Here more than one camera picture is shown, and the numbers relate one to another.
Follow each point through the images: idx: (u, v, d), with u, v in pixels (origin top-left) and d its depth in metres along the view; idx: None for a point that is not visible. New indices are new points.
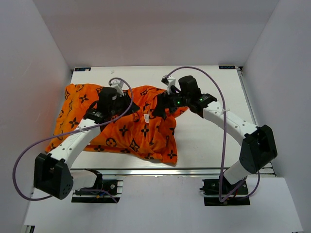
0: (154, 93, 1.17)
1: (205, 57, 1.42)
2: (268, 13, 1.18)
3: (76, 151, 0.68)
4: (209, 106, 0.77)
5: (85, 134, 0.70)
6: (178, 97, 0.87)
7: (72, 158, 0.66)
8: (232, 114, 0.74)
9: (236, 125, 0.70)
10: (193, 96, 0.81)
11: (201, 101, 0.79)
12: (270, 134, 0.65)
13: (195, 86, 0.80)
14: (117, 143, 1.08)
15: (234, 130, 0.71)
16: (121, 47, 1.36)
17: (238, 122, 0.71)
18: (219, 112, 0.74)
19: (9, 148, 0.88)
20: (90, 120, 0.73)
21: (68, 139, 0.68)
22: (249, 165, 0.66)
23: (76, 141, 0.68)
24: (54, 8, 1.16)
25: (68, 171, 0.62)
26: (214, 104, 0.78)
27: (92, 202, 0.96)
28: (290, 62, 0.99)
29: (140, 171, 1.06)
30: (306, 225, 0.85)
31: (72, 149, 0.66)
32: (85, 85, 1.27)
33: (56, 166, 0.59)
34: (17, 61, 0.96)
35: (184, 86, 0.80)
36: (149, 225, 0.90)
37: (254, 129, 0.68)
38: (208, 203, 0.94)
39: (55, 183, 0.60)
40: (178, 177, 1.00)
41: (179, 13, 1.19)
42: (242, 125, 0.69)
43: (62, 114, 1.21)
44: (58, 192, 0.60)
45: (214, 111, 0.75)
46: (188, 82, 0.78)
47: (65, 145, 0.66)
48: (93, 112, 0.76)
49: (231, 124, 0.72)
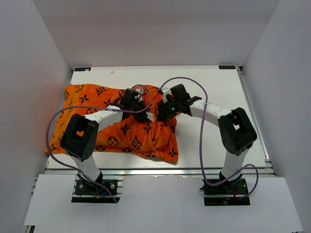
0: (155, 91, 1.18)
1: (205, 57, 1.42)
2: (268, 13, 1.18)
3: (102, 123, 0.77)
4: (194, 104, 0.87)
5: (112, 113, 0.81)
6: (172, 104, 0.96)
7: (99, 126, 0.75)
8: (214, 106, 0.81)
9: (214, 112, 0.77)
10: (183, 99, 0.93)
11: (189, 101, 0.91)
12: (244, 114, 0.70)
13: (183, 91, 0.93)
14: (119, 142, 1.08)
15: (213, 116, 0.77)
16: (121, 47, 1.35)
17: (216, 109, 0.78)
18: (202, 105, 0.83)
19: (9, 148, 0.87)
20: (115, 106, 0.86)
21: (99, 112, 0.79)
22: (230, 145, 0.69)
23: (106, 115, 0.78)
24: (53, 8, 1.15)
25: (95, 135, 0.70)
26: (198, 101, 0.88)
27: (93, 202, 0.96)
28: (290, 63, 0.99)
29: (140, 171, 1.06)
30: (306, 225, 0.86)
31: (102, 118, 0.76)
32: (85, 85, 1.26)
33: (90, 124, 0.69)
34: (16, 60, 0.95)
35: (175, 91, 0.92)
36: (149, 226, 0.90)
37: (228, 112, 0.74)
38: (209, 203, 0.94)
39: (84, 140, 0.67)
40: (178, 177, 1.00)
41: (179, 13, 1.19)
42: (218, 110, 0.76)
43: (62, 114, 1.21)
44: (83, 149, 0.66)
45: (197, 105, 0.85)
46: (177, 87, 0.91)
47: (97, 114, 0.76)
48: (117, 104, 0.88)
49: (210, 111, 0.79)
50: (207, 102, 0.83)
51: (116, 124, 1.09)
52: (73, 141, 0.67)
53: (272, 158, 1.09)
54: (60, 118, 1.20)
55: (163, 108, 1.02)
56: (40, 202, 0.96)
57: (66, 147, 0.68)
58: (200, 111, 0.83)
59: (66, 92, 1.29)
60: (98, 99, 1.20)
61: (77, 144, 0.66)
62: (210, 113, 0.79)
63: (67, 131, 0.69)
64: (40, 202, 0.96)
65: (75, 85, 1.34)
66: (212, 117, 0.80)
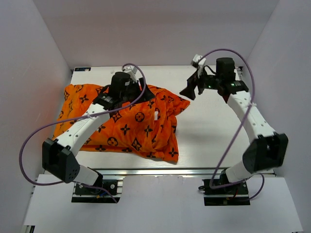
0: (154, 91, 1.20)
1: (205, 57, 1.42)
2: (268, 13, 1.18)
3: (82, 138, 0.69)
4: (237, 95, 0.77)
5: (93, 121, 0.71)
6: (209, 81, 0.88)
7: (77, 145, 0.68)
8: (256, 111, 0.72)
9: (254, 123, 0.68)
10: (225, 78, 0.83)
11: (232, 85, 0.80)
12: (285, 144, 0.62)
13: (230, 69, 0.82)
14: (119, 142, 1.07)
15: (250, 126, 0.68)
16: (121, 47, 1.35)
17: (259, 120, 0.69)
18: (245, 104, 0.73)
19: (9, 148, 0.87)
20: (99, 106, 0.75)
21: (76, 125, 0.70)
22: (247, 160, 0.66)
23: (83, 128, 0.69)
24: (53, 8, 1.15)
25: (74, 157, 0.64)
26: (242, 93, 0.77)
27: (92, 202, 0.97)
28: (290, 63, 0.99)
29: (140, 172, 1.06)
30: (306, 225, 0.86)
31: (78, 135, 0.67)
32: (85, 85, 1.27)
33: (62, 151, 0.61)
34: (17, 60, 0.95)
35: (221, 64, 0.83)
36: (149, 225, 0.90)
37: (270, 133, 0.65)
38: (208, 203, 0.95)
39: (61, 167, 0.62)
40: (178, 177, 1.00)
41: (179, 13, 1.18)
42: (260, 125, 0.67)
43: (62, 114, 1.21)
44: (65, 175, 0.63)
45: (238, 100, 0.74)
46: (225, 63, 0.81)
47: (72, 132, 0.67)
48: (103, 97, 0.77)
49: (250, 120, 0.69)
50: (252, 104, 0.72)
51: (116, 125, 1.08)
52: (53, 168, 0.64)
53: None
54: (60, 118, 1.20)
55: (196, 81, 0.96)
56: (40, 202, 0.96)
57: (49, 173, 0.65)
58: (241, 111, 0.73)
59: (66, 92, 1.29)
60: None
61: (58, 172, 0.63)
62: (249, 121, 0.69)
63: (43, 159, 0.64)
64: (40, 202, 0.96)
65: (75, 85, 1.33)
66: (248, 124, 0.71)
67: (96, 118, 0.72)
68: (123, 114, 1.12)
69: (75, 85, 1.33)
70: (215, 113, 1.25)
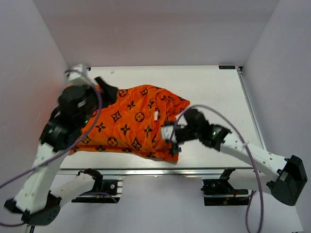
0: (154, 91, 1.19)
1: (205, 57, 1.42)
2: (268, 13, 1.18)
3: (44, 189, 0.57)
4: (227, 140, 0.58)
5: (45, 171, 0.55)
6: (185, 133, 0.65)
7: (42, 199, 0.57)
8: (254, 146, 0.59)
9: (264, 161, 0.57)
10: (203, 131, 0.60)
11: (215, 134, 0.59)
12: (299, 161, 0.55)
13: (203, 119, 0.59)
14: (119, 142, 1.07)
15: (263, 167, 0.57)
16: (121, 47, 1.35)
17: (263, 155, 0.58)
18: (240, 147, 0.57)
19: (9, 149, 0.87)
20: (47, 146, 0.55)
21: (29, 180, 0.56)
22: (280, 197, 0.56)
23: (37, 184, 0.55)
24: (53, 8, 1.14)
25: (41, 212, 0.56)
26: (231, 136, 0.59)
27: (92, 202, 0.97)
28: (291, 63, 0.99)
29: (140, 171, 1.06)
30: (307, 225, 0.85)
31: (36, 193, 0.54)
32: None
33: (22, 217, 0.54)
34: (16, 60, 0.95)
35: (190, 115, 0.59)
36: (149, 225, 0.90)
37: (284, 164, 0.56)
38: (208, 203, 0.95)
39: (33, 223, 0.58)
40: (178, 177, 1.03)
41: (179, 13, 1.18)
42: (270, 160, 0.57)
43: None
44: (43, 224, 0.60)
45: (232, 146, 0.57)
46: (196, 117, 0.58)
47: (27, 190, 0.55)
48: (50, 132, 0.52)
49: (257, 160, 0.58)
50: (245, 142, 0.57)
51: (116, 125, 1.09)
52: None
53: None
54: None
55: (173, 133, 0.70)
56: None
57: None
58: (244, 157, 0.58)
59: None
60: None
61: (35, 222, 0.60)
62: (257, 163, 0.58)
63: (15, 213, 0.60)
64: None
65: None
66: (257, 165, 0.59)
67: (49, 166, 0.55)
68: (123, 114, 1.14)
69: None
70: (216, 113, 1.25)
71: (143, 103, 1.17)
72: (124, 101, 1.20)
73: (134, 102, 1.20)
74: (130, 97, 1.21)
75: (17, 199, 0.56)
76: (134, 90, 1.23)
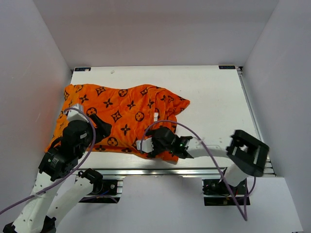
0: (154, 91, 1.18)
1: (205, 57, 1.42)
2: (268, 13, 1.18)
3: (41, 215, 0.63)
4: (190, 145, 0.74)
5: (43, 199, 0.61)
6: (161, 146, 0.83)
7: (39, 223, 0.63)
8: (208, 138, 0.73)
9: (216, 145, 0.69)
10: (174, 144, 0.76)
11: (182, 145, 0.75)
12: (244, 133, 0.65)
13: (171, 134, 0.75)
14: (119, 142, 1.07)
15: (217, 150, 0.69)
16: (121, 47, 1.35)
17: (215, 141, 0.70)
18: (198, 144, 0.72)
19: (9, 149, 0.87)
20: (45, 176, 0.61)
21: (28, 206, 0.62)
22: (251, 173, 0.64)
23: (34, 211, 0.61)
24: (53, 8, 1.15)
25: None
26: (193, 141, 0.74)
27: (94, 201, 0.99)
28: (290, 63, 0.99)
29: (140, 171, 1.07)
30: (306, 225, 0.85)
31: (33, 219, 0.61)
32: (85, 85, 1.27)
33: None
34: (16, 61, 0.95)
35: (160, 134, 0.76)
36: (149, 225, 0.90)
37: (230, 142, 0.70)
38: (208, 203, 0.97)
39: None
40: (178, 177, 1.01)
41: (179, 13, 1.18)
42: (220, 142, 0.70)
43: (62, 115, 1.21)
44: None
45: (194, 145, 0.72)
46: (164, 135, 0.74)
47: (26, 216, 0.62)
48: (49, 161, 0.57)
49: (212, 148, 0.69)
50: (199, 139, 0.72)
51: (116, 125, 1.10)
52: None
53: (272, 158, 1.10)
54: (61, 118, 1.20)
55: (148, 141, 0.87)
56: None
57: None
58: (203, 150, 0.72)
59: (66, 92, 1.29)
60: (98, 99, 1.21)
61: None
62: (214, 150, 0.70)
63: None
64: None
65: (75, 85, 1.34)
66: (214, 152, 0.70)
67: (46, 193, 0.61)
68: (123, 114, 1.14)
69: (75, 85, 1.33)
70: (215, 113, 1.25)
71: (143, 102, 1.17)
72: (124, 101, 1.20)
73: (134, 102, 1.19)
74: (130, 97, 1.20)
75: (16, 223, 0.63)
76: (133, 91, 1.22)
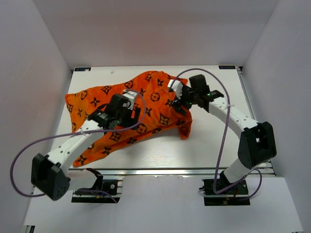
0: (157, 74, 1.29)
1: (205, 57, 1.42)
2: (268, 13, 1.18)
3: (74, 155, 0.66)
4: (215, 100, 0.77)
5: (86, 138, 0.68)
6: (188, 95, 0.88)
7: (70, 161, 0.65)
8: (236, 110, 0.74)
9: (237, 120, 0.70)
10: (200, 92, 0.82)
11: (208, 95, 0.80)
12: (270, 131, 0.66)
13: (203, 82, 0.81)
14: (147, 126, 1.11)
15: (235, 124, 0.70)
16: (121, 47, 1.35)
17: (239, 116, 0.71)
18: (224, 107, 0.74)
19: (9, 148, 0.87)
20: (94, 123, 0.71)
21: (68, 142, 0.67)
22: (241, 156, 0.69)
23: (76, 145, 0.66)
24: (53, 8, 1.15)
25: (63, 176, 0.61)
26: (219, 99, 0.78)
27: (92, 202, 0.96)
28: (290, 63, 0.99)
29: (144, 171, 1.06)
30: (306, 225, 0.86)
31: (70, 152, 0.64)
32: (88, 90, 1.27)
33: (52, 168, 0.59)
34: (16, 61, 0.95)
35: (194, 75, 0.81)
36: (149, 225, 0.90)
37: (254, 124, 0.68)
38: (208, 203, 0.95)
39: (50, 185, 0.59)
40: (178, 177, 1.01)
41: (179, 13, 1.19)
42: (243, 120, 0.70)
43: (76, 125, 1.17)
44: (52, 192, 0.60)
45: (217, 105, 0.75)
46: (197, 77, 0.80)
47: (64, 148, 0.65)
48: (99, 114, 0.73)
49: (233, 119, 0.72)
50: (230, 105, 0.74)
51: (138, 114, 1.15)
52: (42, 184, 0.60)
53: (272, 158, 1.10)
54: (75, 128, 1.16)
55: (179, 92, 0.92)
56: (40, 202, 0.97)
57: (37, 187, 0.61)
58: (223, 114, 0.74)
59: (68, 104, 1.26)
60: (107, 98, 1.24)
61: (45, 189, 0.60)
62: (233, 123, 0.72)
63: (33, 174, 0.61)
64: (40, 202, 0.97)
65: (74, 94, 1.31)
66: (232, 124, 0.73)
67: (91, 135, 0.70)
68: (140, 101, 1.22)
69: (75, 94, 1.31)
70: None
71: (152, 87, 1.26)
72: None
73: (143, 89, 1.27)
74: (138, 86, 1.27)
75: (49, 154, 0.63)
76: (137, 81, 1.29)
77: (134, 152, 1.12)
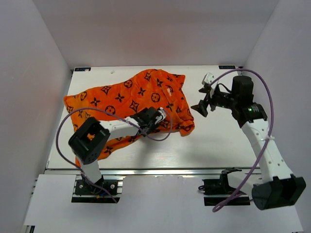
0: (157, 73, 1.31)
1: (205, 57, 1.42)
2: (268, 13, 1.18)
3: (115, 133, 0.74)
4: (255, 123, 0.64)
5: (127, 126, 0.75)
6: (224, 99, 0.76)
7: (111, 135, 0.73)
8: (274, 146, 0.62)
9: (269, 161, 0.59)
10: (242, 103, 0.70)
11: (250, 110, 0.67)
12: (300, 190, 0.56)
13: (249, 91, 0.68)
14: None
15: (265, 164, 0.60)
16: (121, 47, 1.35)
17: (275, 159, 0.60)
18: (262, 138, 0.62)
19: (10, 149, 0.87)
20: (133, 120, 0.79)
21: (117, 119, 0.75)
22: (254, 194, 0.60)
23: (121, 125, 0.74)
24: (53, 8, 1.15)
25: (103, 143, 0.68)
26: (261, 123, 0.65)
27: (92, 202, 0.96)
28: (290, 63, 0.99)
29: (144, 171, 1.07)
30: (306, 225, 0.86)
31: (116, 128, 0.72)
32: (88, 91, 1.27)
33: (101, 131, 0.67)
34: (16, 61, 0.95)
35: (240, 79, 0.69)
36: (149, 225, 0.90)
37: (286, 175, 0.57)
38: (208, 203, 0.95)
39: (91, 145, 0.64)
40: (178, 177, 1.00)
41: (180, 14, 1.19)
42: (277, 165, 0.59)
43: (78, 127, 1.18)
44: (88, 153, 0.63)
45: (255, 130, 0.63)
46: (242, 83, 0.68)
47: (112, 123, 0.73)
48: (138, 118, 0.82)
49: (266, 157, 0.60)
50: (270, 137, 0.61)
51: None
52: (81, 142, 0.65)
53: None
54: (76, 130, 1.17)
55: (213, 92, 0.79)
56: (40, 201, 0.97)
57: (73, 145, 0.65)
58: (258, 145, 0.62)
59: (68, 106, 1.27)
60: (108, 97, 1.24)
61: (82, 147, 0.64)
62: (262, 159, 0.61)
63: (78, 131, 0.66)
64: (40, 202, 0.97)
65: (73, 95, 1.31)
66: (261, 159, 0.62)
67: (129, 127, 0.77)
68: (139, 100, 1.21)
69: (73, 95, 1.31)
70: (215, 113, 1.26)
71: (152, 85, 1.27)
72: (133, 91, 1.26)
73: (143, 88, 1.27)
74: (137, 85, 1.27)
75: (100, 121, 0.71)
76: (137, 79, 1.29)
77: (133, 152, 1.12)
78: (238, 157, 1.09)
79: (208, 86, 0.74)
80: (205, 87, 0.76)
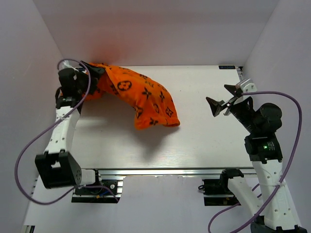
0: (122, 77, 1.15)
1: (205, 57, 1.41)
2: (269, 13, 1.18)
3: (68, 139, 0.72)
4: (267, 166, 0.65)
5: (69, 120, 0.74)
6: (245, 118, 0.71)
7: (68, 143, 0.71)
8: (283, 192, 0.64)
9: (276, 210, 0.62)
10: (261, 134, 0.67)
11: (265, 148, 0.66)
12: None
13: (273, 129, 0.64)
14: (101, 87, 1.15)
15: (271, 211, 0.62)
16: (121, 47, 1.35)
17: (282, 207, 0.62)
18: (272, 181, 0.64)
19: (9, 148, 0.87)
20: (65, 108, 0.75)
21: (57, 131, 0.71)
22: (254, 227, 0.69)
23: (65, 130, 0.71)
24: (53, 8, 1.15)
25: (72, 158, 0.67)
26: (273, 165, 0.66)
27: (92, 202, 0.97)
28: (291, 63, 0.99)
29: (144, 171, 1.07)
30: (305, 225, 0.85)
31: (65, 137, 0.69)
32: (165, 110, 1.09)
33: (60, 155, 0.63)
34: (17, 61, 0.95)
35: (269, 114, 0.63)
36: (149, 225, 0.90)
37: (290, 225, 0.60)
38: (209, 203, 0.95)
39: (66, 172, 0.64)
40: (178, 177, 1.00)
41: (179, 13, 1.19)
42: (283, 214, 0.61)
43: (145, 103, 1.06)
44: (72, 176, 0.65)
45: (266, 174, 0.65)
46: (269, 120, 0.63)
47: (57, 137, 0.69)
48: (64, 99, 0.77)
49: (272, 205, 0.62)
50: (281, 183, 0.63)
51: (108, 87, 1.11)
52: (58, 177, 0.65)
53: None
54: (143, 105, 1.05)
55: (241, 100, 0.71)
56: (40, 202, 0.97)
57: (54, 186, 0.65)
58: (267, 189, 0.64)
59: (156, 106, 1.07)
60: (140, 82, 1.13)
61: (63, 178, 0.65)
62: (268, 206, 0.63)
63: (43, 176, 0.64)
64: (40, 202, 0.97)
65: None
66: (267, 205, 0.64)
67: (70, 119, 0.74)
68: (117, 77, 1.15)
69: None
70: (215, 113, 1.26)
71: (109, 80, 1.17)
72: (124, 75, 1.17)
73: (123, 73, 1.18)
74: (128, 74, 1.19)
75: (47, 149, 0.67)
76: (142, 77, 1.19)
77: (133, 152, 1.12)
78: (238, 157, 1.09)
79: (241, 94, 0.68)
80: (236, 92, 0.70)
